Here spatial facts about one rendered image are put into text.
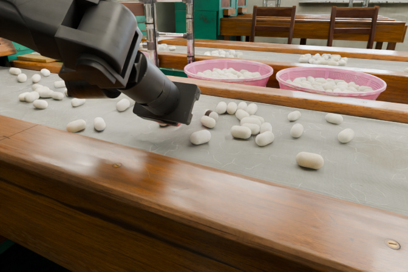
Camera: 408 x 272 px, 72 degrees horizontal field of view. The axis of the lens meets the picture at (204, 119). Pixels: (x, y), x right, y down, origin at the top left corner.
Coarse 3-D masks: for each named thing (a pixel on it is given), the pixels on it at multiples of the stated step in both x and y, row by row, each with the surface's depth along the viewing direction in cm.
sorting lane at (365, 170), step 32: (0, 96) 69; (64, 96) 69; (64, 128) 52; (128, 128) 52; (160, 128) 52; (192, 128) 52; (224, 128) 52; (288, 128) 52; (320, 128) 52; (352, 128) 52; (384, 128) 52; (192, 160) 42; (224, 160) 42; (256, 160) 42; (288, 160) 42; (352, 160) 42; (384, 160) 42; (320, 192) 35; (352, 192) 35; (384, 192) 35
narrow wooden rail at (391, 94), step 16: (160, 64) 111; (176, 64) 108; (272, 64) 92; (288, 64) 91; (304, 64) 91; (272, 80) 94; (384, 80) 81; (400, 80) 79; (384, 96) 82; (400, 96) 80
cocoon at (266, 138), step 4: (264, 132) 46; (268, 132) 46; (260, 136) 45; (264, 136) 45; (268, 136) 45; (272, 136) 46; (256, 140) 45; (260, 140) 44; (264, 140) 44; (268, 140) 45; (272, 140) 46; (260, 144) 45; (264, 144) 45
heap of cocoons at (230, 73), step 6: (198, 72) 91; (204, 72) 92; (210, 72) 93; (216, 72) 92; (222, 72) 92; (228, 72) 91; (234, 72) 92; (240, 72) 93; (246, 72) 91; (258, 72) 90; (228, 78) 85; (234, 78) 84
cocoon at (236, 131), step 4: (232, 128) 48; (236, 128) 47; (240, 128) 47; (244, 128) 47; (248, 128) 47; (232, 132) 48; (236, 132) 47; (240, 132) 47; (244, 132) 47; (248, 132) 47; (236, 136) 48; (240, 136) 47; (244, 136) 47; (248, 136) 47
